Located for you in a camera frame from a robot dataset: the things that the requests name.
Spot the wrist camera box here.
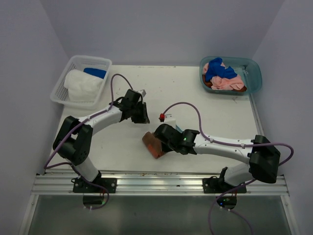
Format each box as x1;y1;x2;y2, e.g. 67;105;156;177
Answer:
159;113;176;128
137;89;146;97

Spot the blue crumpled towel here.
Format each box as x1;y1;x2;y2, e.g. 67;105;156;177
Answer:
202;57;237;82

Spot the blue rolled towel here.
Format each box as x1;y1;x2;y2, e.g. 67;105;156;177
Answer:
83;68;107;79

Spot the white plastic mesh basket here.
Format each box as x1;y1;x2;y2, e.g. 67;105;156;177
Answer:
50;55;112;110

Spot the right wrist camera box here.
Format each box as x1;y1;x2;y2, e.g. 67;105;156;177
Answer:
159;113;176;128

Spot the orange brown patterned towel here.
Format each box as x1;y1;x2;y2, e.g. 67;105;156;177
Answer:
142;132;167;159

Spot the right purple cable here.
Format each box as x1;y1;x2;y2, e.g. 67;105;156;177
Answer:
162;101;294;235

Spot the aluminium mounting rail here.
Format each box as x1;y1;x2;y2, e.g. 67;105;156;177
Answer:
31;169;289;196

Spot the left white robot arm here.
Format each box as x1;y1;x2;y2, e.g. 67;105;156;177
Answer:
52;89;150;194

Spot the dark red towel in tub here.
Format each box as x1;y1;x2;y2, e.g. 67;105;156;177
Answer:
204;82;247;92

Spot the pink crumpled towel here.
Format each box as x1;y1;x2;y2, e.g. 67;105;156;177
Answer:
202;63;247;93

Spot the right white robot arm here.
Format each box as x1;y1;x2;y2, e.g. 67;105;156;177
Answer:
153;124;281;193

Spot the white rolled towel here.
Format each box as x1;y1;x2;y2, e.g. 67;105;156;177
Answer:
64;70;103;102

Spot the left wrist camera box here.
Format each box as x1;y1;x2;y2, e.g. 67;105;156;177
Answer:
137;89;146;97

